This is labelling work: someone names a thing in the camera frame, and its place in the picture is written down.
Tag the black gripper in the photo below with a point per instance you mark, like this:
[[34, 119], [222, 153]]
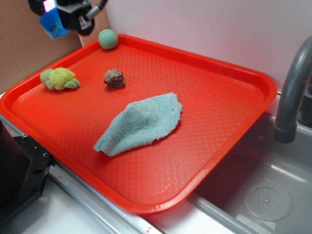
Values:
[[71, 12]]

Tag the blue sponge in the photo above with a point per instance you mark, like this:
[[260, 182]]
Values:
[[52, 25]]

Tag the brown cardboard panel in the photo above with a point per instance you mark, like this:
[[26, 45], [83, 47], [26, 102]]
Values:
[[25, 48]]

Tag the green plush toy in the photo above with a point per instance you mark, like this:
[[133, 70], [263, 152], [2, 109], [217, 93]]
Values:
[[59, 79]]

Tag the green dimpled ball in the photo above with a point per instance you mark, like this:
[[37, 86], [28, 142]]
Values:
[[108, 39]]

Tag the brown rock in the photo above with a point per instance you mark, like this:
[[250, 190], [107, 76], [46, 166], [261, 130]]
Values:
[[114, 79]]

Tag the red plastic tray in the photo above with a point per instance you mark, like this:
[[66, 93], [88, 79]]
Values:
[[221, 102]]

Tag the teal knitted cloth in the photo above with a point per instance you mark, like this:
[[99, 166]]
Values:
[[140, 124]]

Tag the grey faucet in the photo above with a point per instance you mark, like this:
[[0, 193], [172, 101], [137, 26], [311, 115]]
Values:
[[295, 105]]

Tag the grey sink basin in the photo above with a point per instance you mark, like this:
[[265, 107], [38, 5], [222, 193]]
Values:
[[261, 186]]

